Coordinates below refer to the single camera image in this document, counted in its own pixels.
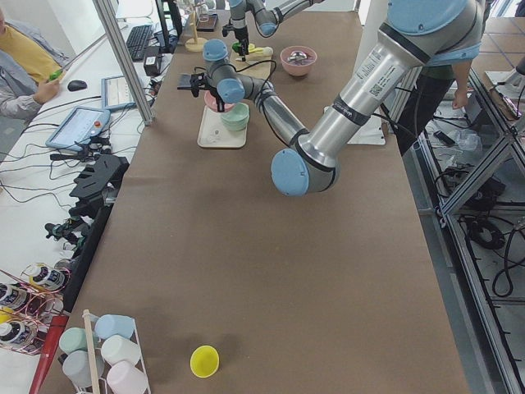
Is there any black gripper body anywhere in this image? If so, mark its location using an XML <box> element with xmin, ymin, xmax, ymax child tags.
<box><xmin>234</xmin><ymin>26</ymin><xmax>248</xmax><ymax>44</ymax></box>
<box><xmin>205</xmin><ymin>80</ymin><xmax>224</xmax><ymax>102</ymax></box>

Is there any small pink bowl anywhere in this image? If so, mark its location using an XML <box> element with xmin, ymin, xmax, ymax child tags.
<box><xmin>204</xmin><ymin>90</ymin><xmax>235</xmax><ymax>112</ymax></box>

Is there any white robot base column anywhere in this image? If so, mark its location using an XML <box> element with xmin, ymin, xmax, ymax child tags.
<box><xmin>322</xmin><ymin>0</ymin><xmax>411</xmax><ymax>146</ymax></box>

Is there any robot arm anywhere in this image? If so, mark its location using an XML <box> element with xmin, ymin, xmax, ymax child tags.
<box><xmin>221</xmin><ymin>0</ymin><xmax>321</xmax><ymax>60</ymax></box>
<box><xmin>203</xmin><ymin>1</ymin><xmax>485</xmax><ymax>196</ymax></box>

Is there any green bowl stack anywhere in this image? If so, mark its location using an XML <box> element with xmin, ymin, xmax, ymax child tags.
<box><xmin>221</xmin><ymin>103</ymin><xmax>249</xmax><ymax>131</ymax></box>

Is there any large pink ice bowl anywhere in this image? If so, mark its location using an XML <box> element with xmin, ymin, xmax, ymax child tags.
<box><xmin>280</xmin><ymin>46</ymin><xmax>317</xmax><ymax>77</ymax></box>

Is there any yellow plastic knife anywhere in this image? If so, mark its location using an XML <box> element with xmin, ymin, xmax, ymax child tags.
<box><xmin>248</xmin><ymin>44</ymin><xmax>264</xmax><ymax>54</ymax></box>

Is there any wooden cutting board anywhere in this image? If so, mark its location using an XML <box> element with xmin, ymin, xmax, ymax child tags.
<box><xmin>230</xmin><ymin>52</ymin><xmax>272</xmax><ymax>80</ymax></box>

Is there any cream rabbit tray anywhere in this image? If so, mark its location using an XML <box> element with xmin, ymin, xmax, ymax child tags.
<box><xmin>197</xmin><ymin>107</ymin><xmax>247</xmax><ymax>149</ymax></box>

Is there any grey folded cloth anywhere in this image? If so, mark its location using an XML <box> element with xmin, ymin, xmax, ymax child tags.
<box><xmin>177</xmin><ymin>74</ymin><xmax>192</xmax><ymax>90</ymax></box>

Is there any black framed tray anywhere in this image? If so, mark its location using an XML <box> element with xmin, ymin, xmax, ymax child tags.
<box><xmin>197</xmin><ymin>14</ymin><xmax>218</xmax><ymax>32</ymax></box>

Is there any wooden mug tree stand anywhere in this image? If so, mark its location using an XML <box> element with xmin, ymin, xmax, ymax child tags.
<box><xmin>185</xmin><ymin>10</ymin><xmax>207</xmax><ymax>53</ymax></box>

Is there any black keyboard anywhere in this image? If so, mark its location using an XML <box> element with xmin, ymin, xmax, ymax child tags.
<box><xmin>126</xmin><ymin>25</ymin><xmax>153</xmax><ymax>62</ymax></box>

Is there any black computer mouse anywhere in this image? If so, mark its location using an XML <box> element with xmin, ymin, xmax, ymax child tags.
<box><xmin>67</xmin><ymin>80</ymin><xmax>88</xmax><ymax>92</ymax></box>

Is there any blue teach pendant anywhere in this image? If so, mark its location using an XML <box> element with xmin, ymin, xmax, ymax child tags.
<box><xmin>45</xmin><ymin>107</ymin><xmax>111</xmax><ymax>152</ymax></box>

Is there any black tool stand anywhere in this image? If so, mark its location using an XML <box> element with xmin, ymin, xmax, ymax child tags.
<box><xmin>44</xmin><ymin>154</ymin><xmax>130</xmax><ymax>314</ymax></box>

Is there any seated person yellow shirt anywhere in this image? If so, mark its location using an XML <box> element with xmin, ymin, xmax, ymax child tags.
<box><xmin>1</xmin><ymin>16</ymin><xmax>68</xmax><ymax>122</ymax></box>

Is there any standing person green shirt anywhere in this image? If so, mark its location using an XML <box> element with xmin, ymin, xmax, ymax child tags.
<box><xmin>394</xmin><ymin>59</ymin><xmax>473</xmax><ymax>156</ymax></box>

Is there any blue cup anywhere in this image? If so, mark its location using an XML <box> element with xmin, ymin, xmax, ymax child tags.
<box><xmin>94</xmin><ymin>314</ymin><xmax>135</xmax><ymax>340</ymax></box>

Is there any yellow plastic cup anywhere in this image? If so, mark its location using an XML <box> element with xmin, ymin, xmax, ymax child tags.
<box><xmin>189</xmin><ymin>345</ymin><xmax>220</xmax><ymax>378</ymax></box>

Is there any white cup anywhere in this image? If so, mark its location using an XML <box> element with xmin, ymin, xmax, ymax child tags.
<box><xmin>101</xmin><ymin>335</ymin><xmax>140</xmax><ymax>365</ymax></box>

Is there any green cup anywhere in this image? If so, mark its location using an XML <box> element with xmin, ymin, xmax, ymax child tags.
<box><xmin>58</xmin><ymin>328</ymin><xmax>88</xmax><ymax>355</ymax></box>

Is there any pink cup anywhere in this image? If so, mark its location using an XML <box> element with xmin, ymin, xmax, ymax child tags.
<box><xmin>107</xmin><ymin>360</ymin><xmax>148</xmax><ymax>394</ymax></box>

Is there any grey cup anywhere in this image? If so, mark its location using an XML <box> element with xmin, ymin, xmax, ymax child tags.
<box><xmin>62</xmin><ymin>350</ymin><xmax>92</xmax><ymax>387</ymax></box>

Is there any aluminium frame post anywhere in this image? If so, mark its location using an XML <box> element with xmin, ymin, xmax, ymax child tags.
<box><xmin>93</xmin><ymin>0</ymin><xmax>153</xmax><ymax>126</ymax></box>

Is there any wire cup rack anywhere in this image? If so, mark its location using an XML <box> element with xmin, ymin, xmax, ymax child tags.
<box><xmin>82</xmin><ymin>309</ymin><xmax>152</xmax><ymax>393</ymax></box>

